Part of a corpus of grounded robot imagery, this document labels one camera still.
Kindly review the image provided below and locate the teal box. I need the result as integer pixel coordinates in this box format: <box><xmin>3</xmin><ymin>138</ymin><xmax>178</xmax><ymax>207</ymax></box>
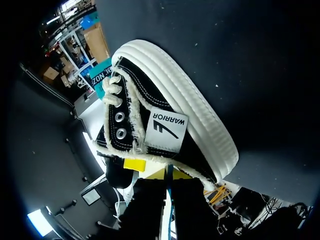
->
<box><xmin>88</xmin><ymin>57</ymin><xmax>114</xmax><ymax>101</ymax></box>

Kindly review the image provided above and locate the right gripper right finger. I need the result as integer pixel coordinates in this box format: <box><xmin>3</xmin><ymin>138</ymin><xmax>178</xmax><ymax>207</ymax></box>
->
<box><xmin>171</xmin><ymin>168</ymin><xmax>226</xmax><ymax>240</ymax></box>

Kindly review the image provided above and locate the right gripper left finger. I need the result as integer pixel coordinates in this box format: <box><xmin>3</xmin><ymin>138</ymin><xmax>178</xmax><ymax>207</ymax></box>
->
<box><xmin>113</xmin><ymin>158</ymin><xmax>168</xmax><ymax>240</ymax></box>

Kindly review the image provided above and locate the black canvas shoe white sole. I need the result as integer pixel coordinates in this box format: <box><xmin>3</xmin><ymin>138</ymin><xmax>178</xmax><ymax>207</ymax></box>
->
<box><xmin>91</xmin><ymin>39</ymin><xmax>240</xmax><ymax>192</ymax></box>

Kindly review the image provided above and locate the blue and black insole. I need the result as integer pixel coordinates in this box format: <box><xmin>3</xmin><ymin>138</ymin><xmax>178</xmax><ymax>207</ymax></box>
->
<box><xmin>166</xmin><ymin>163</ymin><xmax>176</xmax><ymax>240</ymax></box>

